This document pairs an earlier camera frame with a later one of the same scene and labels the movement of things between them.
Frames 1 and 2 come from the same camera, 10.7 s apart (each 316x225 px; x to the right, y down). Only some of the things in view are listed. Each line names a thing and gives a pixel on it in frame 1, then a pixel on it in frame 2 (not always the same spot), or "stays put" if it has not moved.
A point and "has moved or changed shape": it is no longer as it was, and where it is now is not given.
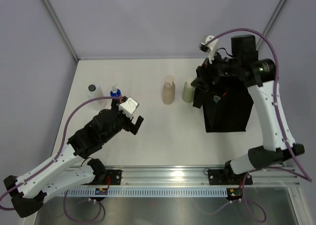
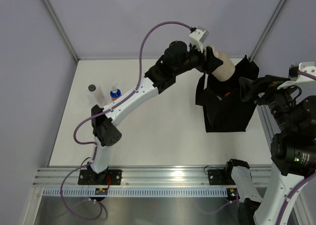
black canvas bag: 226,106 stays put
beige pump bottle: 169,90 has moved or changed shape
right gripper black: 203,72 -> 268,84
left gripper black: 115,107 -> 208,62
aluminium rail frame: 162,176 stays put
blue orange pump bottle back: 115,92 stays put
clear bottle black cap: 94,92 stays put
